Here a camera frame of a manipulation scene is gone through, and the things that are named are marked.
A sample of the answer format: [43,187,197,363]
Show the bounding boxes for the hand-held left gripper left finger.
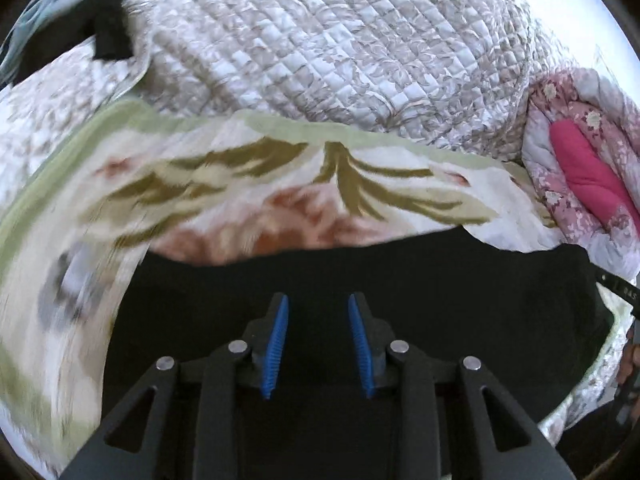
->
[60,292,291,480]

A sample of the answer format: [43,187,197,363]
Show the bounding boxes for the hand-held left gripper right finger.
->
[347,292,578,480]

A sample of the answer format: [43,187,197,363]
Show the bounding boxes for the plain pink cloth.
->
[549,120,640,239]

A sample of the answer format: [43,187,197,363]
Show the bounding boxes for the pink floral comforter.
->
[520,65,640,282]

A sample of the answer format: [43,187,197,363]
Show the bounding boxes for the black pants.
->
[102,225,617,480]

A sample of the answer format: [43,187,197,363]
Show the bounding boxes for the floral fleece blanket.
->
[0,100,636,480]

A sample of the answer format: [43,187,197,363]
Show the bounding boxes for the dark cloth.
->
[91,0,137,61]

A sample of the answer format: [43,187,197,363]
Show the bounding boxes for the person's right hand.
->
[617,342,640,397]

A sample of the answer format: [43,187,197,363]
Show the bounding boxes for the beige quilted bedspread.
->
[0,0,557,221]

